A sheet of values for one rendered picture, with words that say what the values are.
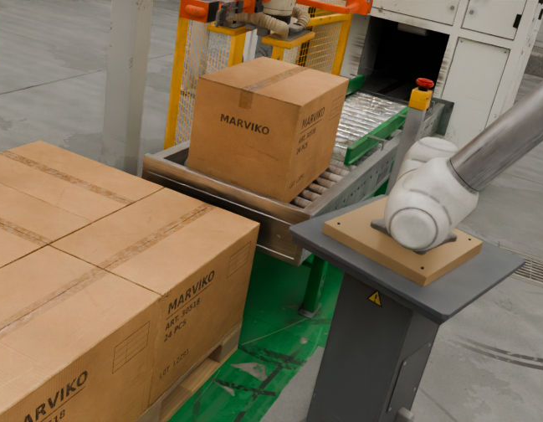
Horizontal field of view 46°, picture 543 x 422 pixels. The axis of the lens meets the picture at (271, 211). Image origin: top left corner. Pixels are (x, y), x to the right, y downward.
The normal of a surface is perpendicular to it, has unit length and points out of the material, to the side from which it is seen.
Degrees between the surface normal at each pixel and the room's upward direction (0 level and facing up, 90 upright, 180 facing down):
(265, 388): 0
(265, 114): 90
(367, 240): 2
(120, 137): 90
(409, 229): 97
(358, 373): 90
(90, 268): 0
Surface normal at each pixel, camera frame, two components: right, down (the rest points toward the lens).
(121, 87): -0.43, 0.31
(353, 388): -0.66, 0.21
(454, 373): 0.18, -0.89
